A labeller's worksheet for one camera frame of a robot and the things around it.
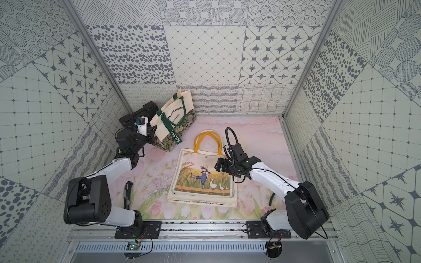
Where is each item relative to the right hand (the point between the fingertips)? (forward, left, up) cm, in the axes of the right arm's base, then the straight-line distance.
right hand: (223, 170), depth 85 cm
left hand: (+17, +34, +16) cm, 41 cm away
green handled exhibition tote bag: (+31, +29, +9) cm, 44 cm away
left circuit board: (-33, +41, -9) cm, 53 cm away
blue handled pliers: (-12, -25, -7) cm, 29 cm away
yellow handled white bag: (+7, +13, -5) cm, 16 cm away
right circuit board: (-33, -23, -11) cm, 41 cm away
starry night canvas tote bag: (-9, +6, -6) cm, 12 cm away
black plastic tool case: (+33, +47, +12) cm, 59 cm away
